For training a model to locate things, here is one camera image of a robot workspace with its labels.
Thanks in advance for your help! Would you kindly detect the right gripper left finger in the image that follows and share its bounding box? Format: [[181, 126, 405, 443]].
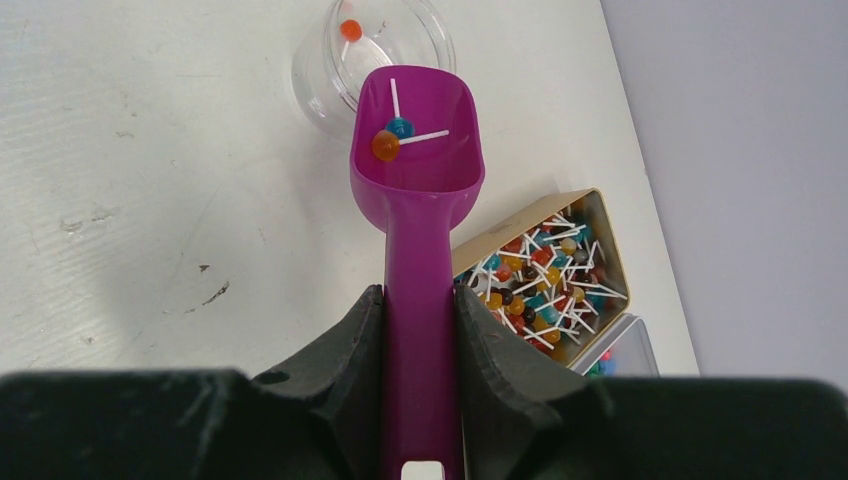
[[251, 285, 384, 479]]

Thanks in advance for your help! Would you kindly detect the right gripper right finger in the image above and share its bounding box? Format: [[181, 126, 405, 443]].
[[454, 286, 597, 479]]

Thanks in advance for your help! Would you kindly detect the orange lollipop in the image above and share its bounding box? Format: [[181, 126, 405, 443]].
[[370, 130, 450, 162], [339, 19, 363, 62]]

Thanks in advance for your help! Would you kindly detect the magenta plastic scoop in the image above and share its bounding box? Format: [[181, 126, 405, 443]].
[[350, 65, 485, 479]]

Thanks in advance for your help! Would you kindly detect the blue lollipop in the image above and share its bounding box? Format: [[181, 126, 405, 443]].
[[386, 78, 415, 140]]

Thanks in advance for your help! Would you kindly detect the clear plastic jar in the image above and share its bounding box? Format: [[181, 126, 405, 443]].
[[291, 1, 456, 139]]

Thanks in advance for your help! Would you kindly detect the white tin of candies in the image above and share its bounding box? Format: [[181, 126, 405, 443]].
[[573, 313, 660, 378]]

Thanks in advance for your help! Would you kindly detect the gold tin of lollipops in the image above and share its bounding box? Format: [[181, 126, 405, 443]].
[[452, 189, 630, 371]]

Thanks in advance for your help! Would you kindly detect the orange lollipop in jar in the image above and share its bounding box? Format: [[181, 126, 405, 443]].
[[339, 19, 363, 62]]

